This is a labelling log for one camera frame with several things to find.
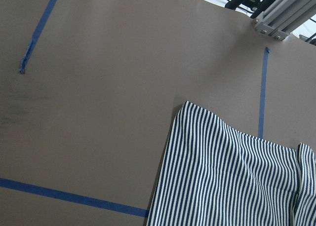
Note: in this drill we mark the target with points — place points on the navy white striped polo shirt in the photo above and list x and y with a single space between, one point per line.
215 175

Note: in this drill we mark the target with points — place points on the brown table mat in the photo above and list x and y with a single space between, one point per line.
92 113

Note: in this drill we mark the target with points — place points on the aluminium frame post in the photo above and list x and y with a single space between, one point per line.
284 16

